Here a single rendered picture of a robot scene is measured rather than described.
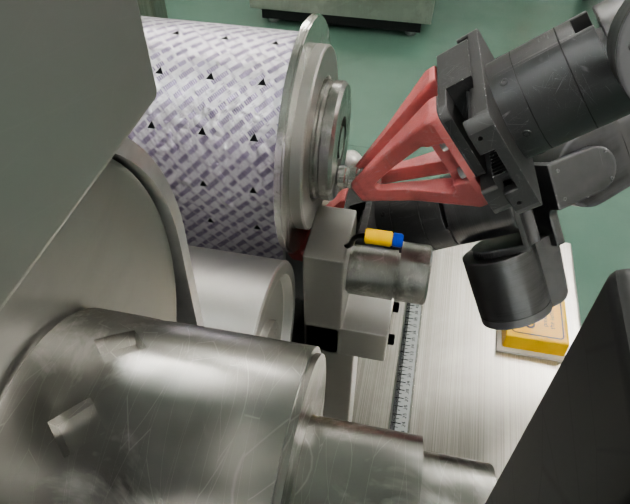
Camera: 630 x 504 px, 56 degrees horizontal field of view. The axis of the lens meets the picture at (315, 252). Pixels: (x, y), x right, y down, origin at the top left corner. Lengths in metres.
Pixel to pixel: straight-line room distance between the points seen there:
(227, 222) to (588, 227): 2.04
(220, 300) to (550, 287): 0.29
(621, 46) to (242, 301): 0.20
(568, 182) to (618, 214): 1.96
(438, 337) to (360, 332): 0.31
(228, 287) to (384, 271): 0.12
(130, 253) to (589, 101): 0.23
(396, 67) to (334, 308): 2.70
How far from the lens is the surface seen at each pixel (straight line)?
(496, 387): 0.69
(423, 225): 0.47
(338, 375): 0.48
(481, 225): 0.46
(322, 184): 0.35
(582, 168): 0.48
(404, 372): 0.68
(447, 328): 0.73
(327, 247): 0.37
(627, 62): 0.25
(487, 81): 0.33
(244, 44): 0.35
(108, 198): 0.16
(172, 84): 0.35
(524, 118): 0.32
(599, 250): 2.26
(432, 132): 0.32
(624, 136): 0.51
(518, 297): 0.48
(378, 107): 2.75
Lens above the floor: 1.47
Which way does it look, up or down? 46 degrees down
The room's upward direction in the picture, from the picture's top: straight up
